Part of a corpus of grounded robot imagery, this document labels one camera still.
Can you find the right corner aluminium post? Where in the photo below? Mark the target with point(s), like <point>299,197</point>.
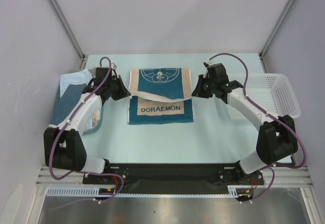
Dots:
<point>275,30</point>

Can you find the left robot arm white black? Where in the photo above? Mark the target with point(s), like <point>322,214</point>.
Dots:
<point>63,145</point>

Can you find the corner aluminium post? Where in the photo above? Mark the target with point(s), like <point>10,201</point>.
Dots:
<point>66,27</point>
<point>275,30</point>

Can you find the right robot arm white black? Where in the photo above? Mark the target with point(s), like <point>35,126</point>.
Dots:
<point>276,134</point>

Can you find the light blue folded towel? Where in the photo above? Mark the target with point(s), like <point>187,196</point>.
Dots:
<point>75,78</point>

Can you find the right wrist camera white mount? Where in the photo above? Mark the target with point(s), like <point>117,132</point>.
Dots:
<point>208,63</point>

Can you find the white plastic mesh basket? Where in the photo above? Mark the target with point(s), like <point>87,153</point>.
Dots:
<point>273,92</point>

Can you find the left corner aluminium post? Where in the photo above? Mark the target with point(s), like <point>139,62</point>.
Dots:
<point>66,27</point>

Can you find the white slotted cable duct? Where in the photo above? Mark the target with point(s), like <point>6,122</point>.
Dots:
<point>107,191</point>

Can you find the teal beige Doraemon towel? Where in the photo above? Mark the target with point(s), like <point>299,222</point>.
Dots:
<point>160,96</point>

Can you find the dark blue folded towel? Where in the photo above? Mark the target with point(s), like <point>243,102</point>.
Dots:
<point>65,103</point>

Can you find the translucent teal tray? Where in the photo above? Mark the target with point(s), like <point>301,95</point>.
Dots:
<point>88,129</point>

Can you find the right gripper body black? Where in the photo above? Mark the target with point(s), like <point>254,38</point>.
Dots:
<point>203,87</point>

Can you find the grey pink folded towel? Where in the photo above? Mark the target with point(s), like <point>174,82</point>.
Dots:
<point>97,115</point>

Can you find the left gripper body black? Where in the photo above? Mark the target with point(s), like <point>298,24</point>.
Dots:
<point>116,91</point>

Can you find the aluminium extrusion rail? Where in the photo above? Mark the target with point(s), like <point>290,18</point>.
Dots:
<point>283,178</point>

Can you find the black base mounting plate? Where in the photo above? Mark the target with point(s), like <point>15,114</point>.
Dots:
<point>182,176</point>

